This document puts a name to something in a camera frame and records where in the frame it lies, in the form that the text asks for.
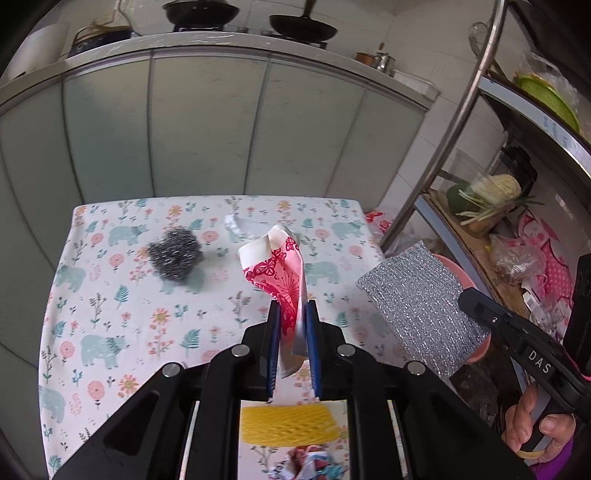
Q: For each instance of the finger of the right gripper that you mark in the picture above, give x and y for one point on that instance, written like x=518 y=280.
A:
x=483 y=309

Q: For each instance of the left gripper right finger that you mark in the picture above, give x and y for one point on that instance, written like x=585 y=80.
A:
x=331 y=373

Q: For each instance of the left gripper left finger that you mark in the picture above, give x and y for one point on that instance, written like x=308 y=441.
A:
x=263 y=340

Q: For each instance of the yellow foam fruit net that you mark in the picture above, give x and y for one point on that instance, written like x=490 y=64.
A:
x=288 y=426

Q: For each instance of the silver scouring pad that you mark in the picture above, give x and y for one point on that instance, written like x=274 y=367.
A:
x=418 y=297

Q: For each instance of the pink white paper cup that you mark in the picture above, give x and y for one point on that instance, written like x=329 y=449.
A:
x=274 y=264

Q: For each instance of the orange white plastic bag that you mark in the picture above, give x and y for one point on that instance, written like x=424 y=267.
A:
x=308 y=463

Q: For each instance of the purple sleeve forearm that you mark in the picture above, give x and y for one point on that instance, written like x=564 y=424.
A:
x=550 y=470

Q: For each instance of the right hand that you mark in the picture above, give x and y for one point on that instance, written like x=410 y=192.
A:
x=560 y=428

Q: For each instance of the pink plastic bin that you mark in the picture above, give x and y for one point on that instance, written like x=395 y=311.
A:
x=483 y=341

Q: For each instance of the pink polka dot bag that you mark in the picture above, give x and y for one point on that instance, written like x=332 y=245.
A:
x=555 y=283

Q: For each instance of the cabbage and greens bowl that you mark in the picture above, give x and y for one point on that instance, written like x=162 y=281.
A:
x=478 y=206

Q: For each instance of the steel wool scrubber ball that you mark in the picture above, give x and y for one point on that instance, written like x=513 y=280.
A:
x=175 y=254

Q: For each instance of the floral bear tablecloth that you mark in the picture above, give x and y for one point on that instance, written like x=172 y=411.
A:
x=111 y=321

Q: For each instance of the metal shelf rack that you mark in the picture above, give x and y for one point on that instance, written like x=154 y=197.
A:
x=517 y=110

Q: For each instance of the green plastic basket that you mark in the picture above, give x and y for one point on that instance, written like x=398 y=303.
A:
x=544 y=92

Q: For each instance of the steel kettle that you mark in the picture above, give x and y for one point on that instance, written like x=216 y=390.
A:
x=384 y=63

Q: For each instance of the copper pot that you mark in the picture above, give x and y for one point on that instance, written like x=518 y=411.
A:
x=366 y=58

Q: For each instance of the black frying pan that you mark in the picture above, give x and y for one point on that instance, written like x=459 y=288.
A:
x=303 y=28

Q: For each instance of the black lidded wok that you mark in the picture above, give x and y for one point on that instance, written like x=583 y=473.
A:
x=200 y=14

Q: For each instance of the white rice cooker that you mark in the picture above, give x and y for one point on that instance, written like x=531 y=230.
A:
x=41 y=48

